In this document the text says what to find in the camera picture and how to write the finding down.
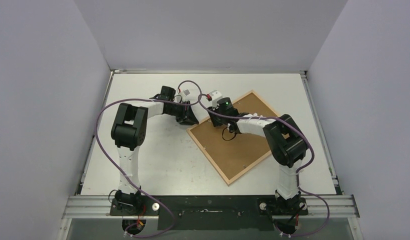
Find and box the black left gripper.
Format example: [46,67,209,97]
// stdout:
[166,101,199,126]

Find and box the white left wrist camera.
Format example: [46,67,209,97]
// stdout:
[174,89,190,103]

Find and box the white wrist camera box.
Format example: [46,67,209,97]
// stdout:
[206,90,223,109]

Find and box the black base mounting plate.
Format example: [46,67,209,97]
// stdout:
[109,195,309,231]

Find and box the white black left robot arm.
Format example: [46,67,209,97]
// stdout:
[111,86,199,216]

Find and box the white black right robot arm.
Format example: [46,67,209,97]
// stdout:
[205,94,309,216]

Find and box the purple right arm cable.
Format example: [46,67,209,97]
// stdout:
[196,93,331,239]

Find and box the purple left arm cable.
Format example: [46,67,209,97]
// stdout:
[93,80,211,239]

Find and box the brown frame backing board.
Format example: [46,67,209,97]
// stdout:
[189,93,290,182]

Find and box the light wooden picture frame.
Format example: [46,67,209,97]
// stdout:
[186,89,290,186]

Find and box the aluminium front extrusion rail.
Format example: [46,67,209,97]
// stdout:
[60,194,361,221]

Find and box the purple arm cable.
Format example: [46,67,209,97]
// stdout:
[196,93,331,239]
[93,80,211,239]

